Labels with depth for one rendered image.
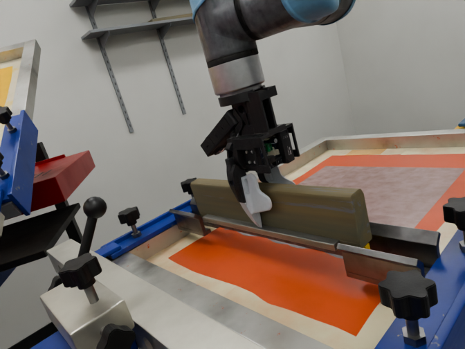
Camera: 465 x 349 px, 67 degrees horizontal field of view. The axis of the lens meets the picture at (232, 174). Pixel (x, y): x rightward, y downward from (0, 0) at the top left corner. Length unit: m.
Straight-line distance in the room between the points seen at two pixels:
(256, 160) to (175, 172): 2.34
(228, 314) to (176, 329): 0.10
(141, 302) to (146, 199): 2.27
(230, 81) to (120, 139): 2.16
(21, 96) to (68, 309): 0.80
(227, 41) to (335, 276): 0.36
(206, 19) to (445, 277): 0.41
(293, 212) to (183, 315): 0.22
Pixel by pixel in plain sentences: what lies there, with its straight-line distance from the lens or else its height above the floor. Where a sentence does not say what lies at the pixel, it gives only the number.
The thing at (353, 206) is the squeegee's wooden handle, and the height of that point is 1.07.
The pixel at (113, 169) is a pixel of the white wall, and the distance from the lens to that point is 2.59.
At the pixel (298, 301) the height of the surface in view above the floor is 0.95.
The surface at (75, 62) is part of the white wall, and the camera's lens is 2.59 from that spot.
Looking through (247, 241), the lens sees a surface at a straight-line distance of 0.69.
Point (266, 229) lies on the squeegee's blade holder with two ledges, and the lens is 0.56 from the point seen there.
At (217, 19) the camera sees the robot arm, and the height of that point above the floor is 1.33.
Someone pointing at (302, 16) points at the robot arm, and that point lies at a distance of 0.45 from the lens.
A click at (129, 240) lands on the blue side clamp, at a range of 0.76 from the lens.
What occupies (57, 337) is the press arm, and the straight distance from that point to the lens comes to 0.47.
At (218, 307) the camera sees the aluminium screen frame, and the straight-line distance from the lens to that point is 0.48.
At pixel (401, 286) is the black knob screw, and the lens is 0.34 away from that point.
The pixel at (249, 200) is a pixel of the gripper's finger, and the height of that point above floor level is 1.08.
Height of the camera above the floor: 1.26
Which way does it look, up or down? 15 degrees down
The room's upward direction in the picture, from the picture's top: 16 degrees counter-clockwise
